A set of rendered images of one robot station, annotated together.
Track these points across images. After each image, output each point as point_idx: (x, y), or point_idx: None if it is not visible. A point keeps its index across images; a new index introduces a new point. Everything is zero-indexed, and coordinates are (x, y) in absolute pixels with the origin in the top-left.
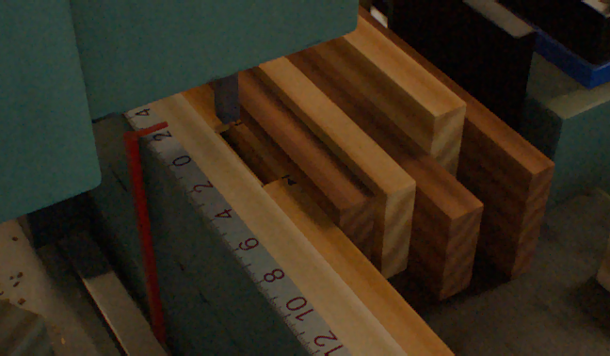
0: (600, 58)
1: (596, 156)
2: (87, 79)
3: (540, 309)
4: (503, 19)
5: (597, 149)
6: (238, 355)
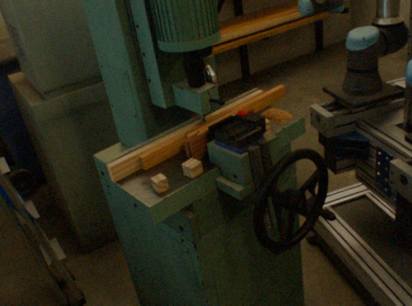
0: (215, 138)
1: (215, 158)
2: (175, 99)
3: None
4: (213, 125)
5: (214, 156)
6: None
